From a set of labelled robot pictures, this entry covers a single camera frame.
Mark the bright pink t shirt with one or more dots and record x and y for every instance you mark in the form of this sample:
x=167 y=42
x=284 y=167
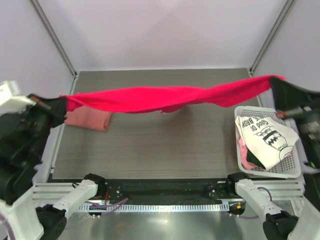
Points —
x=168 y=99

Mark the aluminium frame post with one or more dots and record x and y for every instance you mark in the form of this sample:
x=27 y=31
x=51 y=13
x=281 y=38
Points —
x=280 y=19
x=53 y=36

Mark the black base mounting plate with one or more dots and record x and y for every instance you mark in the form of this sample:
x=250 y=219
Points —
x=172 y=192

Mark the white printed t shirt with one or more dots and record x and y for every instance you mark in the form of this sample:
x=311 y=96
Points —
x=270 y=141

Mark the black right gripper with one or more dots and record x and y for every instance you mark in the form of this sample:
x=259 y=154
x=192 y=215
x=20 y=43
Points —
x=289 y=98

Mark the pink garment in basket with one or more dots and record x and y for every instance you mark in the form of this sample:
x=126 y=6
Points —
x=243 y=156

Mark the white slotted cable duct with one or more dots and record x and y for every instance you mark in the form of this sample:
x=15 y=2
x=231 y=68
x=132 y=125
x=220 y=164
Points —
x=129 y=208

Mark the aluminium front rail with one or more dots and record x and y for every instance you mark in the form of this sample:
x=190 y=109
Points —
x=279 y=189

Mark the dark green garment in basket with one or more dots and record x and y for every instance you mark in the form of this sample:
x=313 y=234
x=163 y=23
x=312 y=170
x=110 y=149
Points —
x=251 y=158

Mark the white perforated plastic basket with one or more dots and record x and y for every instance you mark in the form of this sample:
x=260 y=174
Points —
x=287 y=168

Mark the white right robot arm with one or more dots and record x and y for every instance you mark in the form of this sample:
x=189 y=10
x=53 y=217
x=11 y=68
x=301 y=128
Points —
x=277 y=223

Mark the left aluminium frame post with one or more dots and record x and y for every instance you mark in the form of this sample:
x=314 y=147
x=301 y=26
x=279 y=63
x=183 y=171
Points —
x=53 y=36

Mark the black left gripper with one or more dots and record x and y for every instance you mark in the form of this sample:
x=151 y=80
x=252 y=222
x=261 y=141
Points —
x=57 y=106

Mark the right aluminium frame post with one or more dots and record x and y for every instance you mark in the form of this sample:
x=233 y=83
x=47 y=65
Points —
x=280 y=19

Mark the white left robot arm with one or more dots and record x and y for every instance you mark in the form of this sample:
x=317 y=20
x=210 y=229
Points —
x=25 y=127

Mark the folded salmon pink t shirt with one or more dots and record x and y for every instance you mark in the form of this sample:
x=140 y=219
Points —
x=88 y=118

